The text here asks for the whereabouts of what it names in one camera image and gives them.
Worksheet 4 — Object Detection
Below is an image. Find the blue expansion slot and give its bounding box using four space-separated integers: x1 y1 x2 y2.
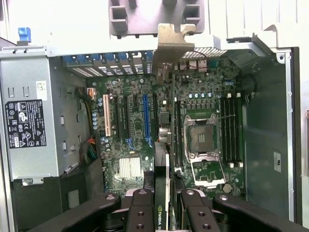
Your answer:
141 93 152 144

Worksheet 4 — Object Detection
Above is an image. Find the metal socket cover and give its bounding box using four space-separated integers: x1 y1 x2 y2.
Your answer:
190 154 227 187

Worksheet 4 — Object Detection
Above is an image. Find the white-latched RAM slot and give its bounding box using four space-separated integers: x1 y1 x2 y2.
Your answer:
236 93 244 169
226 93 234 169
174 99 181 172

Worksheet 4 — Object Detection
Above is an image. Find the green motherboard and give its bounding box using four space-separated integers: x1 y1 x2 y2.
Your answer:
85 60 247 201

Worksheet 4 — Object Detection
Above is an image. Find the black plastic air shroud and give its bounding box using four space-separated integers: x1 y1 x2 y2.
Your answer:
11 158 104 232

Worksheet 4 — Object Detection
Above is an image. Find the grey power supply unit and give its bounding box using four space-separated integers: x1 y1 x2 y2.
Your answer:
0 56 61 181

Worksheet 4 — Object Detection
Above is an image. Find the blue case latch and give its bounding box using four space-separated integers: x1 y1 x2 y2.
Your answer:
18 27 32 44

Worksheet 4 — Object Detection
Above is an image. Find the grey parts rack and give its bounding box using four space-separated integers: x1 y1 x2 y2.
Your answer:
108 0 206 40

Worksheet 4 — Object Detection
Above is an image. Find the yellow and black wire bundle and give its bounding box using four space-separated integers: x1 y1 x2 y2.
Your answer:
75 87 98 136

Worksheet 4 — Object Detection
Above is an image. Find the white expansion slot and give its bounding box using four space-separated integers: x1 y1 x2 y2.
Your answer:
102 93 112 137

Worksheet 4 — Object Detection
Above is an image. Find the black round case speaker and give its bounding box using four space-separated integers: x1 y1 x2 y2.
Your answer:
236 73 258 99

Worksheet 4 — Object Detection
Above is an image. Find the CPU socket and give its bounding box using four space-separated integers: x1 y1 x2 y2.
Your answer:
183 113 219 158

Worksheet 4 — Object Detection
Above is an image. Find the black open PC case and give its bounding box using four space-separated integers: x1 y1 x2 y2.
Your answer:
0 23 304 232

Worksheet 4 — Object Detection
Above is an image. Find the thin red wire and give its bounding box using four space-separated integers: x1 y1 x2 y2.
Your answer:
180 50 209 71

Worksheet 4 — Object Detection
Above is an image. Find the coloured wire bundle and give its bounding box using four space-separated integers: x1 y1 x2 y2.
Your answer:
79 136 99 165

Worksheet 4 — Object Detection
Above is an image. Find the silver chipset heat sink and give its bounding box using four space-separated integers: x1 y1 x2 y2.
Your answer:
118 157 142 179

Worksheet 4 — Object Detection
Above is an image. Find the long black expansion slot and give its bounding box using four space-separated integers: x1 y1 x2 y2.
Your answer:
112 94 122 138
122 94 130 138

